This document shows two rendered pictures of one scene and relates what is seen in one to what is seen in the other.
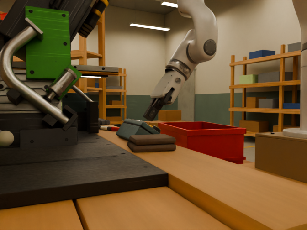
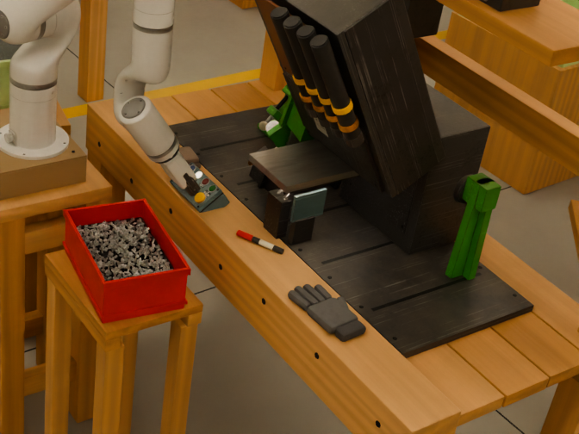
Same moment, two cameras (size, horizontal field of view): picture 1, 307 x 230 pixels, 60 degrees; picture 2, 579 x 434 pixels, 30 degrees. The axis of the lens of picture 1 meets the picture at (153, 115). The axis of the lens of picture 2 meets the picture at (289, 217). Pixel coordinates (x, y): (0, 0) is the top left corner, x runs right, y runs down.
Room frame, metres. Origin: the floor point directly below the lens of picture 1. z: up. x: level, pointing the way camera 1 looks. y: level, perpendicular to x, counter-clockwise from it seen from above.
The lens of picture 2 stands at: (3.13, -0.37, 2.41)
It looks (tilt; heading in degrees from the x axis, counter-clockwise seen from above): 33 degrees down; 164
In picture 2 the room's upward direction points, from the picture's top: 9 degrees clockwise
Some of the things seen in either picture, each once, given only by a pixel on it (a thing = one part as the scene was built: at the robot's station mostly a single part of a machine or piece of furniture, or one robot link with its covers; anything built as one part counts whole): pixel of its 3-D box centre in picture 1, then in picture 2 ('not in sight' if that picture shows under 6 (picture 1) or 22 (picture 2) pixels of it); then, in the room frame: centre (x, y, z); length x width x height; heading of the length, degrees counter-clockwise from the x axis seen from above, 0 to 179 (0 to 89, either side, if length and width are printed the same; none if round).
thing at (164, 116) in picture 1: (166, 123); not in sight; (7.39, -0.36, 0.37); 1.20 x 0.80 x 0.74; 125
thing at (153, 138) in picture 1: (150, 142); (179, 158); (0.61, 0.01, 0.91); 0.10 x 0.08 x 0.03; 104
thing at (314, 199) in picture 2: (76, 112); (306, 216); (0.97, 0.28, 0.97); 0.10 x 0.02 x 0.14; 114
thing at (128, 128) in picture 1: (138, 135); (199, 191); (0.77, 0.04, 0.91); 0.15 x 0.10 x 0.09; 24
